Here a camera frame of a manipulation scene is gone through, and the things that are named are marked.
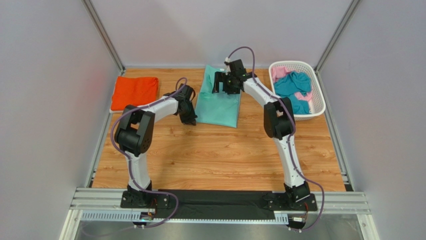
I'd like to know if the mint green t-shirt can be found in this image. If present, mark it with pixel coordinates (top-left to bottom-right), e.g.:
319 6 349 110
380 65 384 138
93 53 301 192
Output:
195 65 241 128

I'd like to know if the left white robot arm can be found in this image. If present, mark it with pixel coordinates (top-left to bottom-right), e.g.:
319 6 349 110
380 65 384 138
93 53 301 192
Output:
112 84 197 208

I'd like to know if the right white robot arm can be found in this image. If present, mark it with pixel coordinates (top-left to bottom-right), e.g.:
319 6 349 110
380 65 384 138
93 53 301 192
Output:
212 57 311 203

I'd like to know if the pink t-shirt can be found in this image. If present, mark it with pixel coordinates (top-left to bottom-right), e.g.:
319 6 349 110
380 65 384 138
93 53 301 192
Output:
271 66 313 102

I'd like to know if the teal blue t-shirt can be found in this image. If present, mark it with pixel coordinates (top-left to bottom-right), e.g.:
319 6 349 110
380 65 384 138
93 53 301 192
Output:
273 71 313 115

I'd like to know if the folded orange t-shirt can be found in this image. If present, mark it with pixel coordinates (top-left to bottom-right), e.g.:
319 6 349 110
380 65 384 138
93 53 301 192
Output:
110 76 159 112

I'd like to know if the white plastic laundry basket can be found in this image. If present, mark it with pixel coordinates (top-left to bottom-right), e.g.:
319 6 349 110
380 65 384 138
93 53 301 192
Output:
268 60 326 121

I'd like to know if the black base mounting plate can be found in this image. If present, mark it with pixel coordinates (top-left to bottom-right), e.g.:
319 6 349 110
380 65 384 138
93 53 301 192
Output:
120 190 318 220

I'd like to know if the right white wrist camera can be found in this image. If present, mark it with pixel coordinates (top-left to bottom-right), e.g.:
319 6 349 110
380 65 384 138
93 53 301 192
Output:
224 57 231 73

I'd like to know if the left aluminium corner post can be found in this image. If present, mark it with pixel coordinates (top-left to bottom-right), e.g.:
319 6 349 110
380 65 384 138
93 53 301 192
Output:
81 0 126 76

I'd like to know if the aluminium corner post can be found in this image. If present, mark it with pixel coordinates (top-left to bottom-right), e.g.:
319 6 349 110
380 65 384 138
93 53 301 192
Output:
315 0 362 74
81 0 126 76

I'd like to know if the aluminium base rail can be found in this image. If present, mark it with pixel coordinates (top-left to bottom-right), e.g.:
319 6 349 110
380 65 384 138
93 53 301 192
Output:
70 188 371 224

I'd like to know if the right aluminium corner post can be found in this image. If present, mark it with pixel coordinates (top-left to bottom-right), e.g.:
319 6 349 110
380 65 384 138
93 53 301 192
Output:
315 0 362 74

